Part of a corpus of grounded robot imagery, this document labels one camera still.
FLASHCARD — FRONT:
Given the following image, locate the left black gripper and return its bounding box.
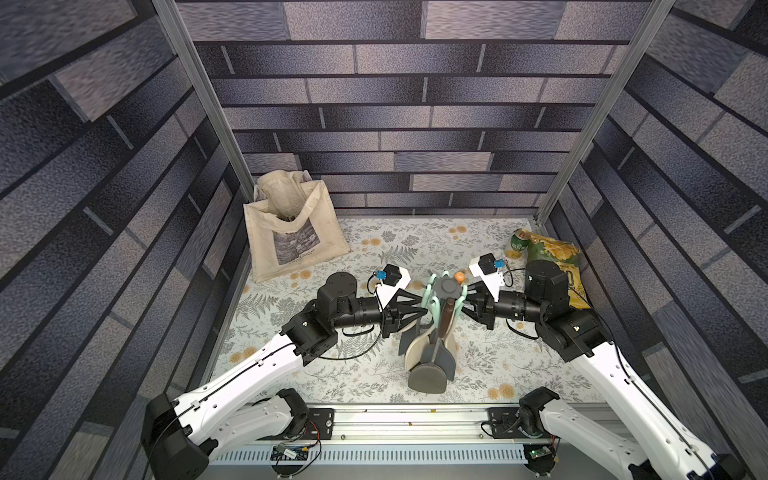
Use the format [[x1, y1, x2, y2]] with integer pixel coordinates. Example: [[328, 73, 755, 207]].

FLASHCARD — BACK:
[[330, 290, 428, 340]]

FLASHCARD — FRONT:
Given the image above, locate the grey spatula mint handle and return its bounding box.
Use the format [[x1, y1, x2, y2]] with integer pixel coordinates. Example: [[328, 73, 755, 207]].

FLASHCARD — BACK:
[[399, 286, 439, 371]]

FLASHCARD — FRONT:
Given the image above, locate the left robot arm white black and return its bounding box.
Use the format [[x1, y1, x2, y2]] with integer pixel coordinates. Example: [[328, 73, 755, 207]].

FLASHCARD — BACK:
[[140, 269, 428, 479]]

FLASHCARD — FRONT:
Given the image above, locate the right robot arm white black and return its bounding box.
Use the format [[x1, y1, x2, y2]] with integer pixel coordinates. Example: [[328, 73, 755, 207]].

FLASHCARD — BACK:
[[463, 254, 746, 479]]

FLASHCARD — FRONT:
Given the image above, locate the grey utensil rack stand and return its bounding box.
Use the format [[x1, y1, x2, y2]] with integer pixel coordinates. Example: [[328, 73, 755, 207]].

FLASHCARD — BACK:
[[407, 271, 467, 395]]

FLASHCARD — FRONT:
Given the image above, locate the green drink can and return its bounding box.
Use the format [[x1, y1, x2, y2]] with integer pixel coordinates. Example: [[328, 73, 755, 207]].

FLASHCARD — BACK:
[[510, 228, 532, 252]]

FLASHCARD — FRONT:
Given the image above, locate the yellow green chips bag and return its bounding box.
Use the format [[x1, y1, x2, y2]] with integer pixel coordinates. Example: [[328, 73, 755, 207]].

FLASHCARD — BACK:
[[518, 229, 589, 310]]

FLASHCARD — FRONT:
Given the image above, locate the beige canvas tote bag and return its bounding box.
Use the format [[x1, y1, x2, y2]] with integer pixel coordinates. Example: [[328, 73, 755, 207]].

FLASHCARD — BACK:
[[244, 170, 350, 283]]

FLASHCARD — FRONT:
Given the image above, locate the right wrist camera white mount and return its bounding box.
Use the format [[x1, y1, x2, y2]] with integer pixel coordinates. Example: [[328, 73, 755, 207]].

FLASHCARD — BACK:
[[469, 253, 506, 301]]

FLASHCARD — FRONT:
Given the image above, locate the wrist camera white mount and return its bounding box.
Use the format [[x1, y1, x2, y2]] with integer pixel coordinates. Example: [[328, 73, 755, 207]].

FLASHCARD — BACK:
[[374, 264, 411, 307], [469, 253, 506, 301]]

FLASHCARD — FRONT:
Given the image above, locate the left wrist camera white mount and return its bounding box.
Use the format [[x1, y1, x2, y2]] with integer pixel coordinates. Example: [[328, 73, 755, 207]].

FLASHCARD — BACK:
[[374, 264, 411, 307]]

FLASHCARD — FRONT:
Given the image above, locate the grey spatula dark wood handle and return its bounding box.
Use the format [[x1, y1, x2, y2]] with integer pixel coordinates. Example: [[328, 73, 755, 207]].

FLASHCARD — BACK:
[[408, 298, 456, 394]]

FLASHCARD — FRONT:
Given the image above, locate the aluminium mounting rail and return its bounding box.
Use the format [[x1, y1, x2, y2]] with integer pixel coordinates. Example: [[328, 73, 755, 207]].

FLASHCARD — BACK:
[[192, 398, 517, 455]]

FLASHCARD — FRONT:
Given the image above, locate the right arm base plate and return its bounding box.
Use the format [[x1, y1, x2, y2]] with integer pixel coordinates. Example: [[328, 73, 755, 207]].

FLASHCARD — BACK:
[[482, 407, 542, 439]]

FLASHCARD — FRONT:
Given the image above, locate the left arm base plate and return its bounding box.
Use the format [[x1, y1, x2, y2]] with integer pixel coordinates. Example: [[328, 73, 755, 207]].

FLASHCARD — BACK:
[[280, 408, 336, 441]]

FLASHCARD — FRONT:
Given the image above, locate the right circuit board with wires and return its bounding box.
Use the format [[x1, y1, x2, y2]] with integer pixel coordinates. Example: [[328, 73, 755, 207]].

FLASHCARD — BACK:
[[523, 444, 557, 477]]

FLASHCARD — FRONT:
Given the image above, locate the circuit board with wires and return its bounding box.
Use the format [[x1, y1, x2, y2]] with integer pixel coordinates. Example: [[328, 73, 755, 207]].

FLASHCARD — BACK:
[[270, 441, 322, 479], [523, 444, 557, 477]]

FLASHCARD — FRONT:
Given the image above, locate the left circuit board with wires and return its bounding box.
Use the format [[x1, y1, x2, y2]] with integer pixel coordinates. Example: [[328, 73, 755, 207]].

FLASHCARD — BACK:
[[270, 441, 322, 479]]

